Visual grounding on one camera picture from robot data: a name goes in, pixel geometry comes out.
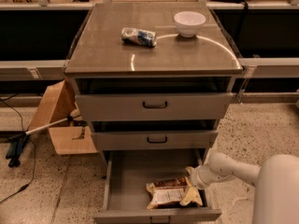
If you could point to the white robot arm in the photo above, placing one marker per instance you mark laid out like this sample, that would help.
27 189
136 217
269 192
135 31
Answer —
276 183

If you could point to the bottom grey drawer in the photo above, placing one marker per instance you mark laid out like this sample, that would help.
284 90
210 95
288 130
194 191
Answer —
126 198

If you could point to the blue crumpled snack bag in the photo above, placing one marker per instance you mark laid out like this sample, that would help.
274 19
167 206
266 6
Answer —
138 36

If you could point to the top grey drawer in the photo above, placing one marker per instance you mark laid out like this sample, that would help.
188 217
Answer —
146 107

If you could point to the grey drawer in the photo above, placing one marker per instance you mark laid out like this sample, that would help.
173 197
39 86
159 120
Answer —
153 140
126 198
146 107

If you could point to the reacher grabber tool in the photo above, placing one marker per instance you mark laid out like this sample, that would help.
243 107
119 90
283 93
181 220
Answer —
18 141

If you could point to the middle grey drawer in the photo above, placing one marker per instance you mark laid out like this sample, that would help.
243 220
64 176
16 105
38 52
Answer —
153 140

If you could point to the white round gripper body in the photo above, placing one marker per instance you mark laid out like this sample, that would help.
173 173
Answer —
198 175

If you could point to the grey drawer cabinet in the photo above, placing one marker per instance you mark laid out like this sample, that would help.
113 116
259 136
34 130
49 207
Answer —
102 63

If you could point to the cardboard box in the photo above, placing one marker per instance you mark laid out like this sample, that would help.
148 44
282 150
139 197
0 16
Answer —
57 103

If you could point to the white bowl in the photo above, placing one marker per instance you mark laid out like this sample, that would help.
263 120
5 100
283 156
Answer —
188 23

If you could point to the brown chip bag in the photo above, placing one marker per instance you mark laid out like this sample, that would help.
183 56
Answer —
168 192

